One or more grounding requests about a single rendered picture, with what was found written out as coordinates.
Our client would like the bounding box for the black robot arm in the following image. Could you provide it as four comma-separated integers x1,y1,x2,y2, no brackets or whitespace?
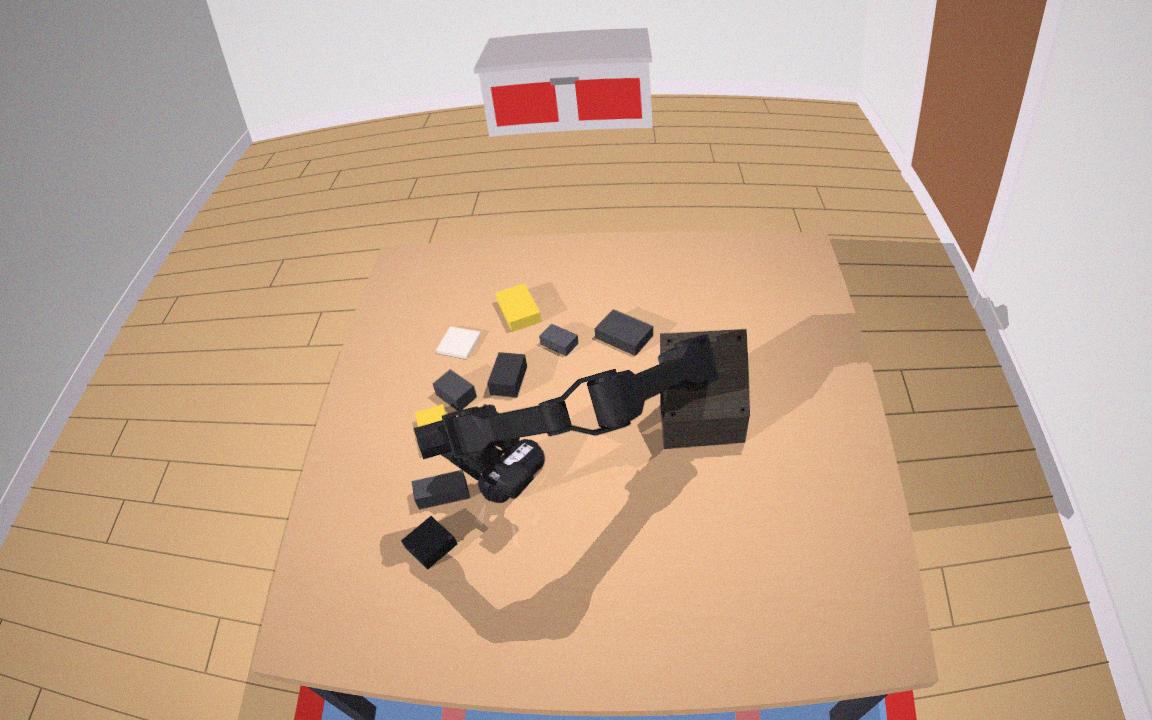
414,334,720,461

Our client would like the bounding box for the dark grey rounded unit with white label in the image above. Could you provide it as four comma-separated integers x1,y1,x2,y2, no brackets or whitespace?
478,439,545,503

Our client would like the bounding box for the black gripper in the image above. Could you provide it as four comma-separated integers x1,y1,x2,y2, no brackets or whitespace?
441,446,535,499

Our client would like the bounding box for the white flat square plate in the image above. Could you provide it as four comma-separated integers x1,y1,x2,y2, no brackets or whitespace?
435,327,482,359

